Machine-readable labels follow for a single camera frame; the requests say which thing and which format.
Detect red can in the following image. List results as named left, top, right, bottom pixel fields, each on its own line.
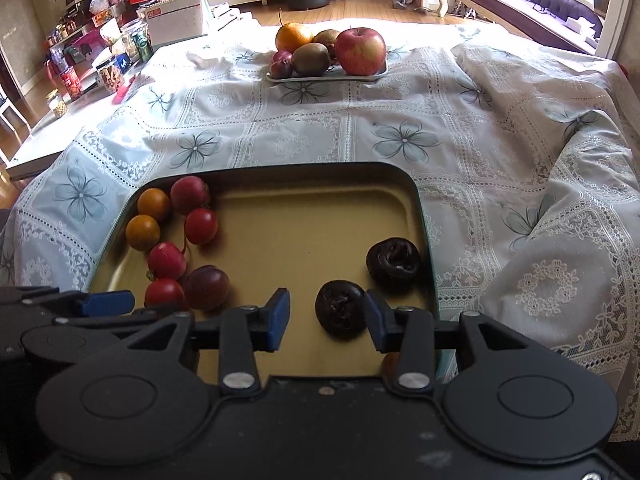
left=60, top=66, right=82, bottom=101

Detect red plum on plate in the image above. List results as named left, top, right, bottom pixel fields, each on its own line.
left=271, top=50, right=292, bottom=63

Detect red radish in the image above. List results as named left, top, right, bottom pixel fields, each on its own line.
left=146, top=242, right=186, bottom=281

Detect glass jar of nuts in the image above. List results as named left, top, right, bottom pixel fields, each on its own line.
left=96, top=58, right=124, bottom=93

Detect yellow orange tomato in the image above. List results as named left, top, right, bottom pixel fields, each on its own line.
left=137, top=188, right=171, bottom=222
left=126, top=214, right=160, bottom=252

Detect back brown kiwi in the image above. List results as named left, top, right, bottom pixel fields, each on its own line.
left=312, top=29, right=340, bottom=61

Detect purple sofa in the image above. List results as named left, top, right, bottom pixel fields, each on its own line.
left=440, top=0, right=603, bottom=54

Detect small red tomato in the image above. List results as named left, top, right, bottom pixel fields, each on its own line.
left=144, top=278, right=186, bottom=310

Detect large orange with stem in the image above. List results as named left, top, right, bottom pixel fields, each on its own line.
left=276, top=10, right=314, bottom=54

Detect front brown kiwi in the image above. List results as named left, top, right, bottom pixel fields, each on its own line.
left=292, top=42, right=332, bottom=77

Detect dark red plum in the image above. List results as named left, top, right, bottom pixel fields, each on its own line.
left=183, top=264, right=230, bottom=311
left=380, top=352, right=400, bottom=382

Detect pink radish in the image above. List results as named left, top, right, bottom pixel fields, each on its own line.
left=170, top=176, right=209, bottom=216

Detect dark plum on plate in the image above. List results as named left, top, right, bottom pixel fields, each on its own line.
left=269, top=60, right=293, bottom=80

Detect white lace floral tablecloth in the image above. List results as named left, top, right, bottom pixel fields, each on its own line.
left=1, top=22, right=639, bottom=441

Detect brown kiwi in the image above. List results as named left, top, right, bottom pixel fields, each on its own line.
left=292, top=42, right=332, bottom=77
left=312, top=29, right=340, bottom=61

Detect large red apple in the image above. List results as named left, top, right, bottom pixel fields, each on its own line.
left=334, top=27, right=386, bottom=76

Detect white cardboard box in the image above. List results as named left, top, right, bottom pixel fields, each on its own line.
left=142, top=0, right=212, bottom=50

